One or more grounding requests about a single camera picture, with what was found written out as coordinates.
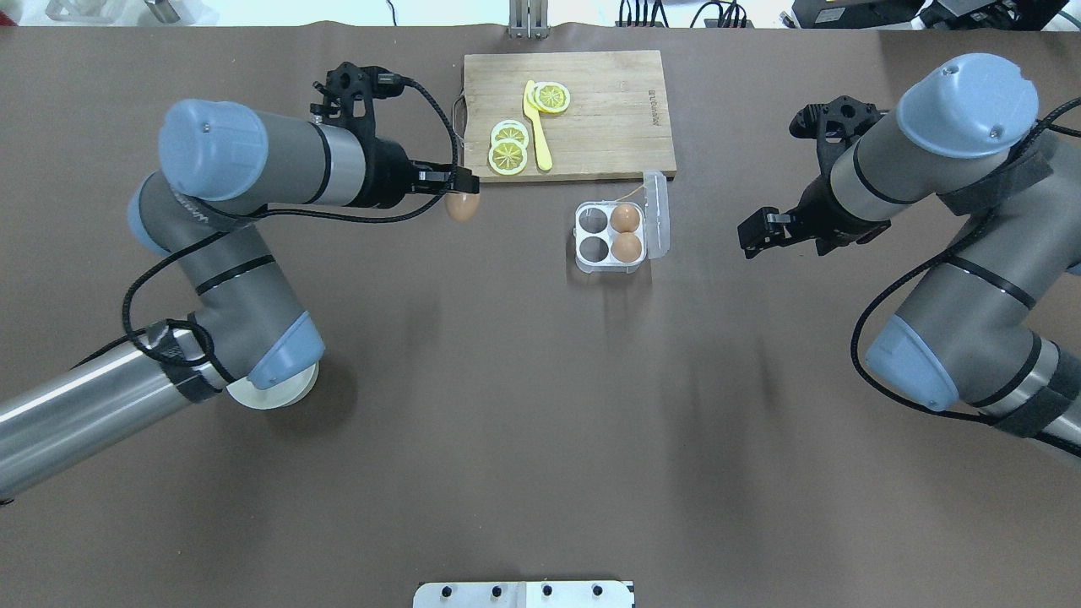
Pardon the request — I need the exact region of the lemon slice single front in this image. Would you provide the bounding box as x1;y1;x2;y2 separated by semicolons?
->
530;81;571;114

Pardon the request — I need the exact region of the lemon slice top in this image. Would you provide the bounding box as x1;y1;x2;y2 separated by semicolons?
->
489;138;528;176

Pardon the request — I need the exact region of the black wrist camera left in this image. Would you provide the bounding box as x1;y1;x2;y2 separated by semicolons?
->
309;62;405;132

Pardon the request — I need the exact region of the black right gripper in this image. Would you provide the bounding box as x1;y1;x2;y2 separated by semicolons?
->
737;144;892;259

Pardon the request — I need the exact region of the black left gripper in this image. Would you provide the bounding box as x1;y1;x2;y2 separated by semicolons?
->
359;128;481;210

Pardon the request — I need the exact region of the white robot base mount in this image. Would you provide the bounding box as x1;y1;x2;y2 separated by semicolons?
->
412;580;637;607

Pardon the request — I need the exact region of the clear plastic egg box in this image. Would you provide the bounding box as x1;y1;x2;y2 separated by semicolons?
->
572;170;671;274

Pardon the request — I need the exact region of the white ceramic bowl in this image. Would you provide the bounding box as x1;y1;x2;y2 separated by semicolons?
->
226;362;319;410

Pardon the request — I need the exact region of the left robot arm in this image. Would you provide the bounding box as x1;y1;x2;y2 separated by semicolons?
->
3;100;479;504

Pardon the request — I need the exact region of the brown egg in box front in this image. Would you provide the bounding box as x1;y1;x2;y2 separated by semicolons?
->
611;232;644;264

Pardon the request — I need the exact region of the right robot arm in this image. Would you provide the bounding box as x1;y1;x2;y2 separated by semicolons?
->
737;53;1078;457

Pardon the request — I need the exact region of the lemon slice middle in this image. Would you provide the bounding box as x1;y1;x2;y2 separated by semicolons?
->
490;119;530;147

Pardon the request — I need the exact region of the aluminium frame post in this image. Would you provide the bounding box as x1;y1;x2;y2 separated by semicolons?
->
507;0;551;40

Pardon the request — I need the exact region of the bamboo cutting board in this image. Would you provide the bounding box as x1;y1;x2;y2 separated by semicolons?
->
463;50;678;183

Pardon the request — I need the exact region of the brown egg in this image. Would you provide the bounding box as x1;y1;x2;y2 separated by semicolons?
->
610;203;642;232
611;232;644;264
443;193;481;223

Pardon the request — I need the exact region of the yellow plastic knife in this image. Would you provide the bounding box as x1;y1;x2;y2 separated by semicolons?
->
522;96;553;172

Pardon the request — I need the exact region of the lemon slice under front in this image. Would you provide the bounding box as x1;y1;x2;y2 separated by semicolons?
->
524;80;541;117

